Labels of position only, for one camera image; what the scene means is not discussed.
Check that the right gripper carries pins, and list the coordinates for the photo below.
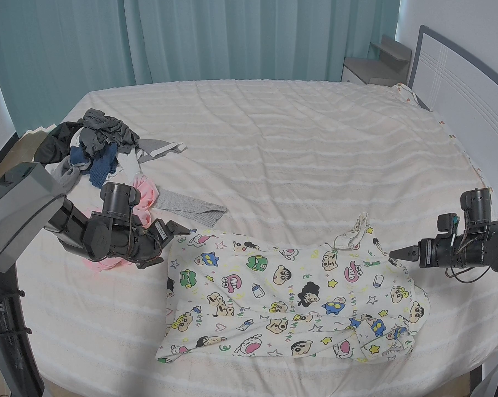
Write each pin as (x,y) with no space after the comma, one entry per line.
(437,254)

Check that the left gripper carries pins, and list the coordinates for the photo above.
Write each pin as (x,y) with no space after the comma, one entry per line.
(149,250)

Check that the white printed pyjama top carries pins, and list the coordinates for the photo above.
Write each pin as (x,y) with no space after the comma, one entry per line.
(294,304)

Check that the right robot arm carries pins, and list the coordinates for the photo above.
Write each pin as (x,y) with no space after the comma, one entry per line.
(476,209)

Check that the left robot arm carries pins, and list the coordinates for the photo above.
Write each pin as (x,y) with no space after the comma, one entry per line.
(17,213)

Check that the pile of clothes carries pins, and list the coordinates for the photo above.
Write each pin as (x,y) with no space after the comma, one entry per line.
(100,139)

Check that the pink garment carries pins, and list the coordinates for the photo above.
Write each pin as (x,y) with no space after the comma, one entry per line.
(145,197)

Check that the grey knitted garment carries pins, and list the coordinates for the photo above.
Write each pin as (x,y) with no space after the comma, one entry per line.
(191,207)

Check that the bed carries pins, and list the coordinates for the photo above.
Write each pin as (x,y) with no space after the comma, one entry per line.
(315,159)

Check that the grey bedside table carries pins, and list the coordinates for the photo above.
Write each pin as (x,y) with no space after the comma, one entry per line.
(369,66)

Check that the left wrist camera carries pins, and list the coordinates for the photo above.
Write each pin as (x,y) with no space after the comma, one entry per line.
(170,230)

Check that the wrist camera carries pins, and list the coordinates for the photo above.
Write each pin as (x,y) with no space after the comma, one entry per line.
(446,225)
(170,230)

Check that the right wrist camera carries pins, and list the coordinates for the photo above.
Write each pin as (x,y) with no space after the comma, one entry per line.
(446,225)

